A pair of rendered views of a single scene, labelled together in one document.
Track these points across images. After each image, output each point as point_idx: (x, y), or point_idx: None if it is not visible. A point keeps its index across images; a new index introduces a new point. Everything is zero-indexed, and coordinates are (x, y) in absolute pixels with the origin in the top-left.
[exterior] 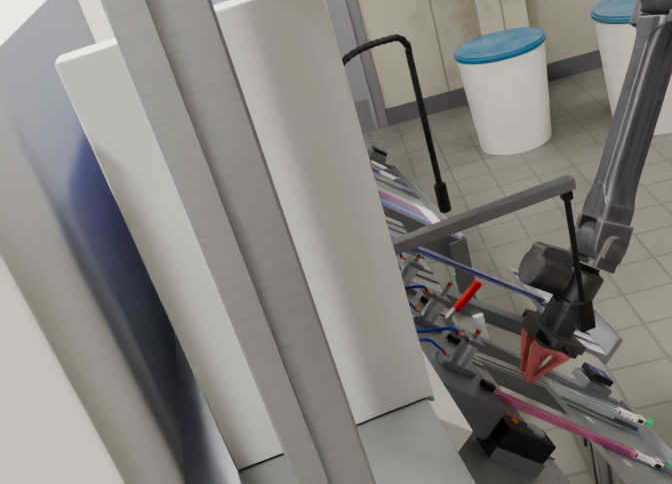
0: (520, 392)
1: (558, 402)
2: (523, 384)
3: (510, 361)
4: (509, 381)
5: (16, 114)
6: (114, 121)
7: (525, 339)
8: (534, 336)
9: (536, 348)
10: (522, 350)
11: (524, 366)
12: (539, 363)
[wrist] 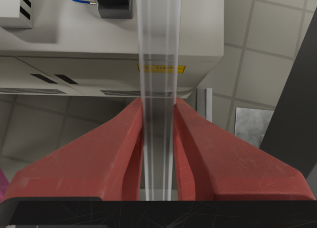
0: (263, 140)
1: (174, 191)
2: (271, 152)
3: (314, 132)
4: (281, 119)
5: None
6: None
7: (211, 159)
8: (114, 218)
9: (43, 168)
10: (207, 127)
11: (176, 116)
12: (177, 183)
